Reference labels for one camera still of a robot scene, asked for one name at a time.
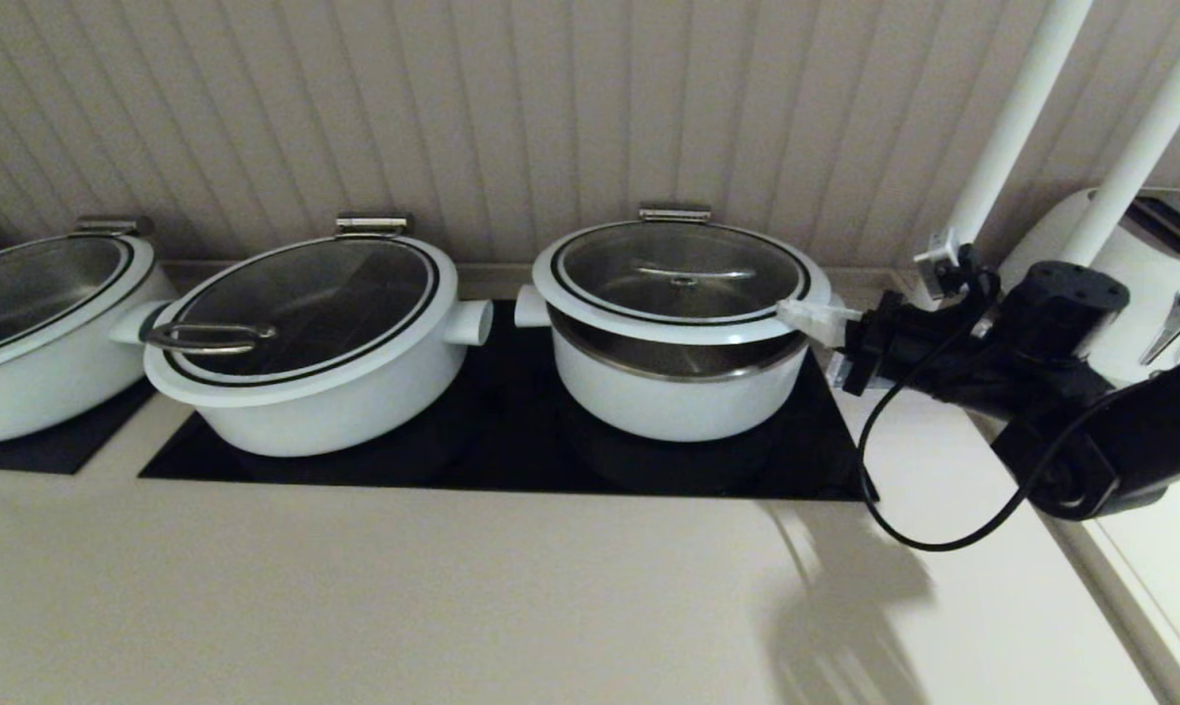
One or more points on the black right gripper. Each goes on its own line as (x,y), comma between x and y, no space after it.
(981,352)

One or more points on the small glass pot lid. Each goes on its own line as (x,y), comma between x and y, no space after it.
(648,264)

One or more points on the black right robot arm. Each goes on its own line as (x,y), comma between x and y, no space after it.
(1138,441)

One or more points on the small white pot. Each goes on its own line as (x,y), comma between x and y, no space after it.
(678,411)

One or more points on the large white pot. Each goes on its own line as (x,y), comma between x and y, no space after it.
(41,401)
(335,421)

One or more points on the grey acrylic sign plaque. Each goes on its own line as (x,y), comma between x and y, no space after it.
(837,370)

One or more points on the white round pole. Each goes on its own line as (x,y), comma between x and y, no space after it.
(1138,147)
(1011,127)

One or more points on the white toaster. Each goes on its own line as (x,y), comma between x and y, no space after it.
(1157,294)

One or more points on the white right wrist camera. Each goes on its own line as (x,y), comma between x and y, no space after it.
(942,257)

